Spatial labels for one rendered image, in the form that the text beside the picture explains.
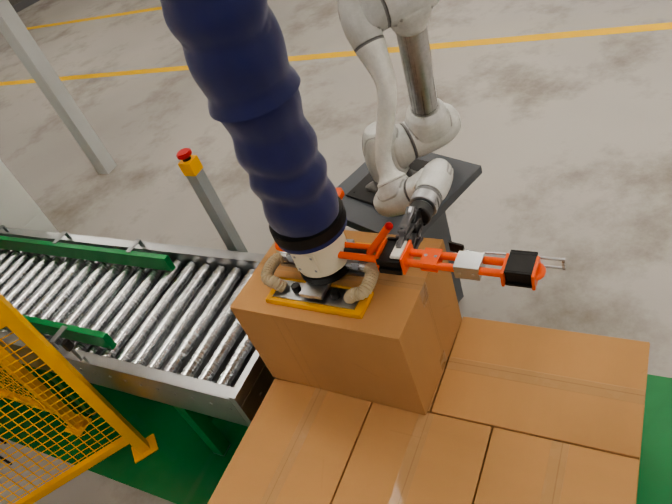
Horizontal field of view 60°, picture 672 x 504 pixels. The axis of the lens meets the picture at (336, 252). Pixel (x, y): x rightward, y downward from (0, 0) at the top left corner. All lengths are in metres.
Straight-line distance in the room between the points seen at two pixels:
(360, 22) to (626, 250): 1.81
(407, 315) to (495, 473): 0.52
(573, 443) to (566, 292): 1.17
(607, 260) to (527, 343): 1.09
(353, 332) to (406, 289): 0.20
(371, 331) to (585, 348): 0.74
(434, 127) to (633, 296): 1.23
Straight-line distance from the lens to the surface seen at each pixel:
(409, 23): 1.95
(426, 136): 2.29
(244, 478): 2.05
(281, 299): 1.84
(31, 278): 3.54
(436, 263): 1.60
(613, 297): 2.92
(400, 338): 1.64
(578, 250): 3.12
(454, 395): 1.99
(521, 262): 1.55
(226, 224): 2.87
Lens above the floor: 2.21
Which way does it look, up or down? 41 degrees down
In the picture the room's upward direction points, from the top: 22 degrees counter-clockwise
